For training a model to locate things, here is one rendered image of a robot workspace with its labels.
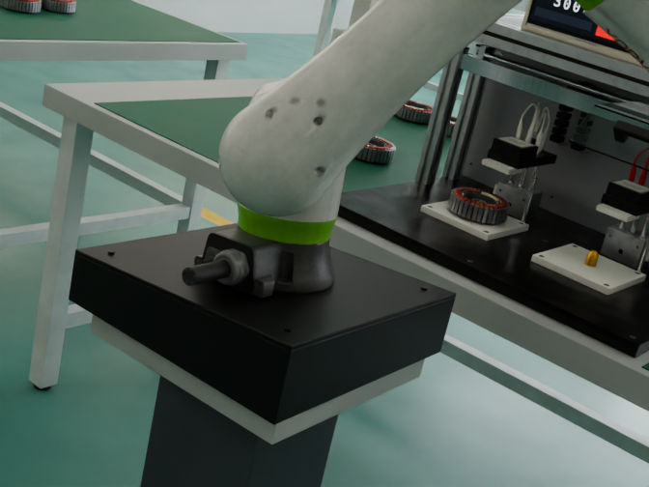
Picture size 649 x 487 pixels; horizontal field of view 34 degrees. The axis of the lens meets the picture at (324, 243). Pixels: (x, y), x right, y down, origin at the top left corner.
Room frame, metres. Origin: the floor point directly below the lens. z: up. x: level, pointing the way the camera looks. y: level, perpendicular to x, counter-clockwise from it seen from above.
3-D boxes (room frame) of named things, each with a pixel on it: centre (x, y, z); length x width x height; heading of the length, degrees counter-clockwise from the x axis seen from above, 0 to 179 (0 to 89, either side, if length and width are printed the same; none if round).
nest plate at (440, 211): (1.92, -0.26, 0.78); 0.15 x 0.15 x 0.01; 54
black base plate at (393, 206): (1.86, -0.37, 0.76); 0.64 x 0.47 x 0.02; 54
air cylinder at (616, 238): (1.90, -0.54, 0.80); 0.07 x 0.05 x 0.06; 54
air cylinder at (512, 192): (2.04, -0.35, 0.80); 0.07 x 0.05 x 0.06; 54
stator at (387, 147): (2.29, -0.05, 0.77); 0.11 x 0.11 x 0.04
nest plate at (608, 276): (1.78, -0.46, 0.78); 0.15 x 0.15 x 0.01; 54
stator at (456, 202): (1.92, -0.26, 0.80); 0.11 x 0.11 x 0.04
